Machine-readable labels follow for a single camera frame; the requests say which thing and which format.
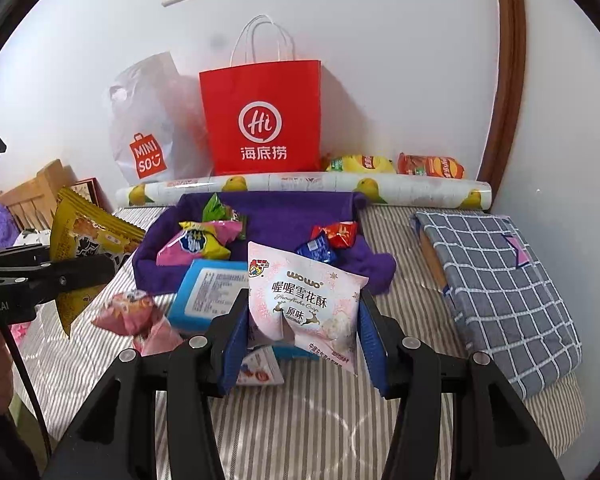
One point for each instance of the brown flat board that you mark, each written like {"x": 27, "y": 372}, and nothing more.
{"x": 432, "y": 260}

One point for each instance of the patterned dark red box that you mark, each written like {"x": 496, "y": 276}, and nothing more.
{"x": 82, "y": 190}

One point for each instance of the yellow snack packet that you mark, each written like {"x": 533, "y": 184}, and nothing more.
{"x": 90, "y": 235}

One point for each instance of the green snack packet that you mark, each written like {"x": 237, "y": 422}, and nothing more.
{"x": 217, "y": 207}

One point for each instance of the purple plush cloth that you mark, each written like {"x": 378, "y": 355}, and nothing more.
{"x": 2, "y": 225}

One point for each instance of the orange chips bag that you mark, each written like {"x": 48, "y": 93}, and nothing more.
{"x": 430, "y": 166}

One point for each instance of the blue plaid folded cloth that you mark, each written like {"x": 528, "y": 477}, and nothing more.
{"x": 500, "y": 285}

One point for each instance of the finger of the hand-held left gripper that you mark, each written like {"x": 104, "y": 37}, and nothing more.
{"x": 15, "y": 256}
{"x": 80, "y": 272}

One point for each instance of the red paper shopping bag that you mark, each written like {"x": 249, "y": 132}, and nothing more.
{"x": 265, "y": 125}

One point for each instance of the grey striped quilted mat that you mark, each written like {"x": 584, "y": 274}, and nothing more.
{"x": 305, "y": 435}

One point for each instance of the pink packet with blue logo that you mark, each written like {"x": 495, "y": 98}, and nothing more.
{"x": 195, "y": 245}

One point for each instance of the pink lychee jelly packet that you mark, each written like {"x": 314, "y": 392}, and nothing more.
{"x": 157, "y": 340}

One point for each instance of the blue cardboard box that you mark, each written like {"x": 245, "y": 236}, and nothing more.
{"x": 205, "y": 290}

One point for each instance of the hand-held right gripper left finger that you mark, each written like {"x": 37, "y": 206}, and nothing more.
{"x": 232, "y": 350}

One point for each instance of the white red small packet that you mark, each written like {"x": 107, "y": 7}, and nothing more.
{"x": 260, "y": 367}

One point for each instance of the pink panda snack packet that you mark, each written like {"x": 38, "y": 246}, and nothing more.
{"x": 125, "y": 312}

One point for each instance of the red snack packet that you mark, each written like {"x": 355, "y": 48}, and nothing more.
{"x": 337, "y": 235}

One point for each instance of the dark cloth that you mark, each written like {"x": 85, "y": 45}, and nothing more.
{"x": 5, "y": 450}

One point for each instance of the purple fabric basket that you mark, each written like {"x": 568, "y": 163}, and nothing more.
{"x": 280, "y": 220}

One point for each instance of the white printed cloth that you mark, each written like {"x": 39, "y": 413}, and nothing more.
{"x": 32, "y": 237}

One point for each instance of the blue snack packet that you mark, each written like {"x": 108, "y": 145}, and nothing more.
{"x": 316, "y": 251}

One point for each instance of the white plastic shopping bag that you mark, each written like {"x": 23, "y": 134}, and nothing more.
{"x": 155, "y": 110}

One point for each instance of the yellow chips bag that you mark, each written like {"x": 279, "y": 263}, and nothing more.
{"x": 360, "y": 164}

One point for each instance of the brown wooden door frame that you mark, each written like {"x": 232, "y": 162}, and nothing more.
{"x": 510, "y": 60}

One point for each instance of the fruit print paper roll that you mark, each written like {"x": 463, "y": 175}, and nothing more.
{"x": 300, "y": 182}

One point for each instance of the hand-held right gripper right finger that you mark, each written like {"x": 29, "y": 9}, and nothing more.
{"x": 372, "y": 350}

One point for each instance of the pale pink snowflake snack packet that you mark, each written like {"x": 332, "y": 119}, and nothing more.
{"x": 305, "y": 305}

